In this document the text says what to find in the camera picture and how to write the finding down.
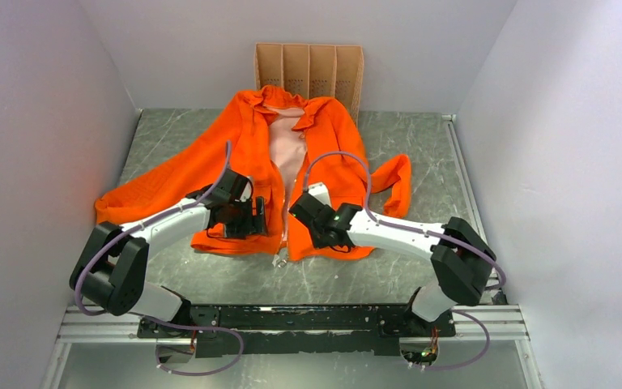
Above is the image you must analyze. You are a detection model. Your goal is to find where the orange jacket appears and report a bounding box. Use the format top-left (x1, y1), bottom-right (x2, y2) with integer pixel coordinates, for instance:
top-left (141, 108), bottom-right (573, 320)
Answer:
top-left (94, 86), bottom-right (411, 261)

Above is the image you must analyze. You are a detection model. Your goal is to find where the tan perforated organizer rack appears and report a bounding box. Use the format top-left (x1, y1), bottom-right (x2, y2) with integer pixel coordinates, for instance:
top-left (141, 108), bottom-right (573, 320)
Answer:
top-left (253, 43), bottom-right (364, 122)

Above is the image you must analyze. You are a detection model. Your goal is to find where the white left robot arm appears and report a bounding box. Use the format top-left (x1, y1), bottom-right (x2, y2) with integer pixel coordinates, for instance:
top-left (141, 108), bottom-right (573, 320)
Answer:
top-left (69, 169), bottom-right (267, 337)

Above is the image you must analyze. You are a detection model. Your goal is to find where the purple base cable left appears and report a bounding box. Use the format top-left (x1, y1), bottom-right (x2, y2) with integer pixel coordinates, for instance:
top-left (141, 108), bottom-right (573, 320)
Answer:
top-left (144, 316), bottom-right (245, 378)

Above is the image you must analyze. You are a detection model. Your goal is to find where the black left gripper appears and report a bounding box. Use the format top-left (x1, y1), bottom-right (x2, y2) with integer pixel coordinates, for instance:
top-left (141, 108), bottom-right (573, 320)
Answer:
top-left (224, 196), bottom-right (269, 240)

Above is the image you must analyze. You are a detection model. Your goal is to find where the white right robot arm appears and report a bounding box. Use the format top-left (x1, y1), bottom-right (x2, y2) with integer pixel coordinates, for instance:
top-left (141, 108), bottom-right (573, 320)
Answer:
top-left (289, 192), bottom-right (496, 336)

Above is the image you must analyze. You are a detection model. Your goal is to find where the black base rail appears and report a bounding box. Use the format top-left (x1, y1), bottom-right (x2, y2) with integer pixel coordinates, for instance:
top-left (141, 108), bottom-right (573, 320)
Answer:
top-left (137, 303), bottom-right (456, 358)

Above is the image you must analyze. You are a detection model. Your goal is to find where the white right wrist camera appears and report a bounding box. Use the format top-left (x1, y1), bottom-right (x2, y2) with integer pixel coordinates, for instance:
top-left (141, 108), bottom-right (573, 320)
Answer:
top-left (308, 182), bottom-right (332, 206)

